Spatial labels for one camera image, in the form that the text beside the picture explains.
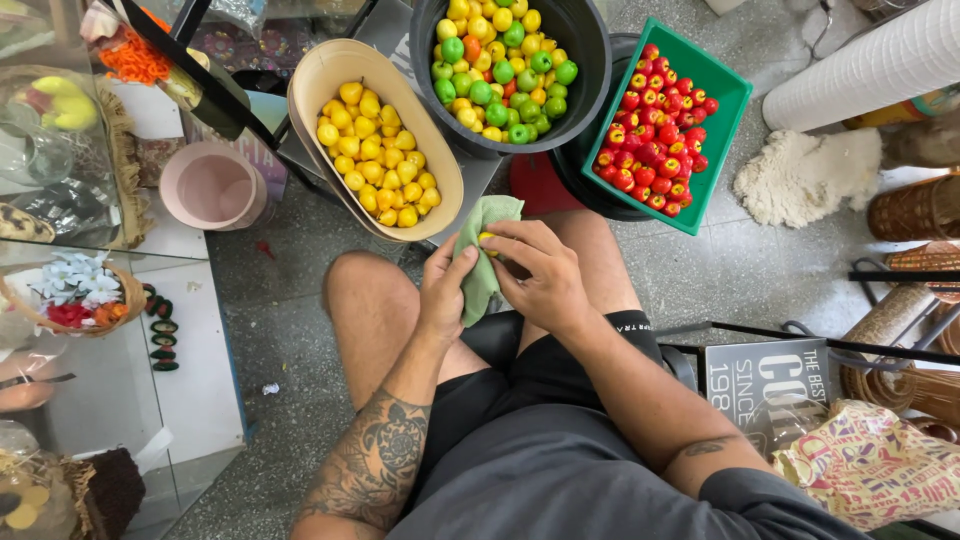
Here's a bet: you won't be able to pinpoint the cream fluffy rug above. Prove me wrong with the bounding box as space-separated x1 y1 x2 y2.
732 127 885 229

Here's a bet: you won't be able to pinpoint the black tub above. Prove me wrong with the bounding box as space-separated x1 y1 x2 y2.
549 33 655 223

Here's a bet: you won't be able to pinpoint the beige oval basket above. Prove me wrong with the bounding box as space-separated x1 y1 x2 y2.
287 38 465 244

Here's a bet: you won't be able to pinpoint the black round bucket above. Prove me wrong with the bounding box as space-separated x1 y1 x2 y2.
408 0 613 159

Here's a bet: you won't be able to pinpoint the person's right hand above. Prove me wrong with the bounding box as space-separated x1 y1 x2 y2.
479 218 594 338

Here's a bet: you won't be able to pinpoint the person's left leg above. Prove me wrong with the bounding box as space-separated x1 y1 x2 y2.
321 250 492 412

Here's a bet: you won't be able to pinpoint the green cleaning cloth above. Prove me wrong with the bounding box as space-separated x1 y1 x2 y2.
451 195 526 329

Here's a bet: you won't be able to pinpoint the pile of mixed-colour fruits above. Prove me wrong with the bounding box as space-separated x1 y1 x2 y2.
429 0 579 146

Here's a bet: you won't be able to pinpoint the rolled straw mat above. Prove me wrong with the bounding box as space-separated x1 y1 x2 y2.
839 283 939 412

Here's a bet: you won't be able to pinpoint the pile of red fruits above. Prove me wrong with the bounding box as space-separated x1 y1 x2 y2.
592 43 720 219

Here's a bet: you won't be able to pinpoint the grey shirt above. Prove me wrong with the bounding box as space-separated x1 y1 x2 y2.
386 403 873 540

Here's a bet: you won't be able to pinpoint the black metal rack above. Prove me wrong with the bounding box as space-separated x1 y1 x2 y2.
656 257 960 395

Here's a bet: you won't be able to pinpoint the pink plastic pot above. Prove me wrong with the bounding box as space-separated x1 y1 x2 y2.
159 141 269 232

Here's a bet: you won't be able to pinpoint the patterned paper bag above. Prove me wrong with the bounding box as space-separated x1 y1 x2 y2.
771 399 960 534

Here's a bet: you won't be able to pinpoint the black shorts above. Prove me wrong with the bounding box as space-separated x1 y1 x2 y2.
420 309 666 485

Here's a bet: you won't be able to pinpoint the white textured roll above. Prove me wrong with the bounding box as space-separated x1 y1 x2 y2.
762 0 960 133

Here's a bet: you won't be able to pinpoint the person's leg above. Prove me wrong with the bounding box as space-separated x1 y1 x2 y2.
321 250 492 412
517 208 645 355

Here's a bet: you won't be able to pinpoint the orange woolly decoration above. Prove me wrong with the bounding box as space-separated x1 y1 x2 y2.
97 6 174 86

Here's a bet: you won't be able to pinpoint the grey printed sign plate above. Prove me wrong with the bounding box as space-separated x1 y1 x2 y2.
704 338 831 453

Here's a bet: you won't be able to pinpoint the person's left hand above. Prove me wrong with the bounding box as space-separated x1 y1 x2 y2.
416 233 482 345

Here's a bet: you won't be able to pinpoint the red stool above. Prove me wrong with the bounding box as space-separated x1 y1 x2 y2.
509 152 588 217

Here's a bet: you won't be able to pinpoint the glass display cabinet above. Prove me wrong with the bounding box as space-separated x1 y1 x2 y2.
0 0 250 540

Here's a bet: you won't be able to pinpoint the green ring garland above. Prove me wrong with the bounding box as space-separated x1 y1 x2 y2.
141 282 181 373

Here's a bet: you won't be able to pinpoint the pile of yellow fruits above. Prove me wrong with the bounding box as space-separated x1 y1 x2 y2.
315 81 443 229

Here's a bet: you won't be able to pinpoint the brown wicker basket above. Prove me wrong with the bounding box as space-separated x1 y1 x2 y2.
867 173 960 243

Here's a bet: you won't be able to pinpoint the wicker basket with flowers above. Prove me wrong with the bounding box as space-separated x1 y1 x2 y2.
0 250 148 339

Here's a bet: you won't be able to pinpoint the black metal stand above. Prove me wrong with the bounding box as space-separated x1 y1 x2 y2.
112 0 380 205

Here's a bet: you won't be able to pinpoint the green plastic tray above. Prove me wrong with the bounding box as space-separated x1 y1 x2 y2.
580 17 754 237

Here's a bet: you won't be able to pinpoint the person's right leg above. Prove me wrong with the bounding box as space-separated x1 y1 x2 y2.
517 208 645 355

